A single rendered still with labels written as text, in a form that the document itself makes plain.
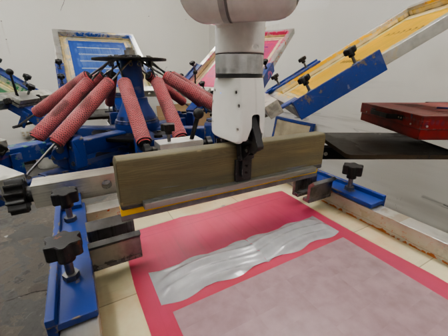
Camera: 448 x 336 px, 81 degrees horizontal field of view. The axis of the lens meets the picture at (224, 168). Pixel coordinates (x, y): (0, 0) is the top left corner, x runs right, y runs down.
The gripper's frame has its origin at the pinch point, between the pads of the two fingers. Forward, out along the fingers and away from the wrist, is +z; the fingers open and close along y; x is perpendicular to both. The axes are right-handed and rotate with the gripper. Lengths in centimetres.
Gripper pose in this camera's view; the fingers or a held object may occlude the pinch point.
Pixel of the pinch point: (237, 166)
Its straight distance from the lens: 46.4
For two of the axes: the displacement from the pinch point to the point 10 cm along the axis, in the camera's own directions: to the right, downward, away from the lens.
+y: 4.9, 2.9, -8.2
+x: 8.7, -1.6, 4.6
